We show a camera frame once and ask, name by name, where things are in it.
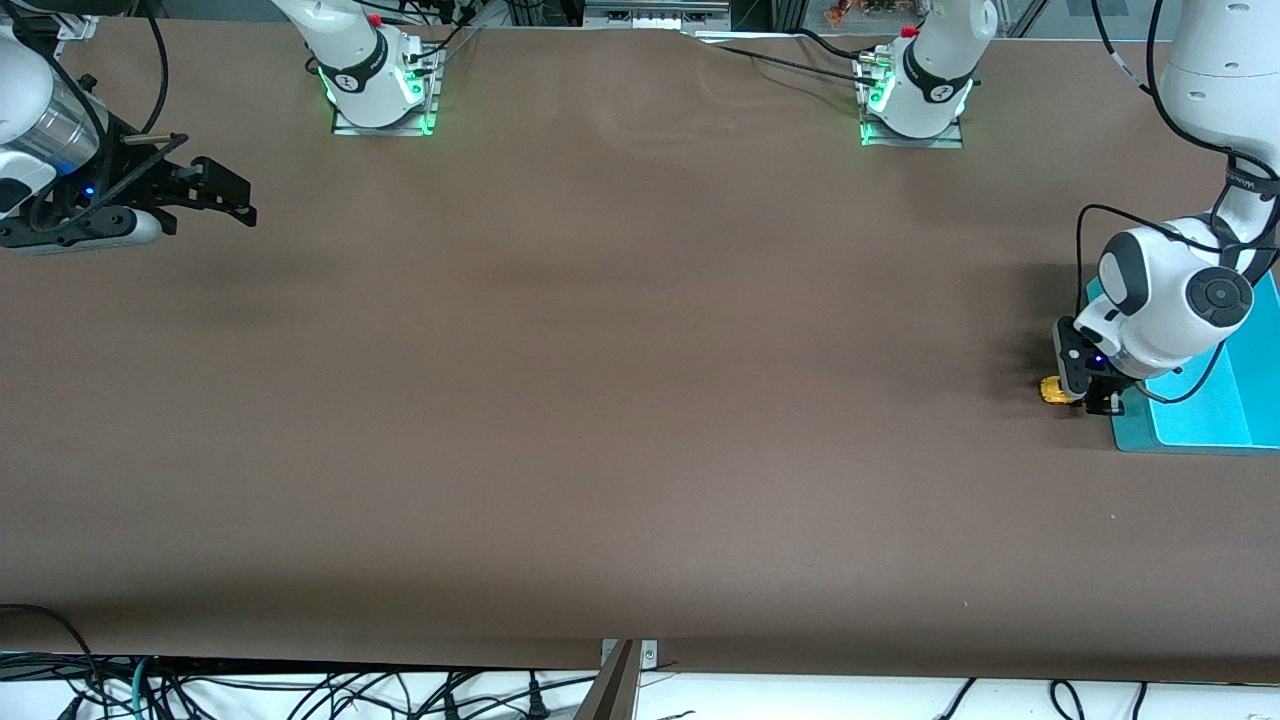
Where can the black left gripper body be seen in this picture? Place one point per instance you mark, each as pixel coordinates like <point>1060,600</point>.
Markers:
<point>1103,388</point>

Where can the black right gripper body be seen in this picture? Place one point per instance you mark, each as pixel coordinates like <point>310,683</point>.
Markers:
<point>133,176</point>

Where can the yellow beetle toy car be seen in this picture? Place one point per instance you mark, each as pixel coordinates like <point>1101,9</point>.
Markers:
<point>1052,390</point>

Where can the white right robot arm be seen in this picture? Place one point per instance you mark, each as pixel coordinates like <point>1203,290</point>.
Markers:
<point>360,60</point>

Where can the cyan plastic storage bin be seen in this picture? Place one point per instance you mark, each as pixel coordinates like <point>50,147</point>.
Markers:
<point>1210,410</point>

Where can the orange background clutter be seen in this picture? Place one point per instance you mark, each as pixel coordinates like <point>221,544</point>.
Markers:
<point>860,10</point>

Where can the brown table support beam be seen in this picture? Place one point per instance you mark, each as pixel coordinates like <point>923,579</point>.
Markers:
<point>612,695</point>

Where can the white table corner bracket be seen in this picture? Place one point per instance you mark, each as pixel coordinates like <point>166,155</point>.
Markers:
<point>78,27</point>

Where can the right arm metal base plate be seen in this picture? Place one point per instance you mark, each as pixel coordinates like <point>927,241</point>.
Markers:
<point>380,130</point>

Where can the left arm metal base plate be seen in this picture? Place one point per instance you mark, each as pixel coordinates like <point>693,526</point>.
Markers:
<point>910,141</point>

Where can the aluminium frame rail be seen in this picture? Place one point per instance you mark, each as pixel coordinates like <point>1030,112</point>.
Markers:
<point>650,15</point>

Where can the silver metal table bracket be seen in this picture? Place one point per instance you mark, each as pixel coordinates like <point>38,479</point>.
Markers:
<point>650,655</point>

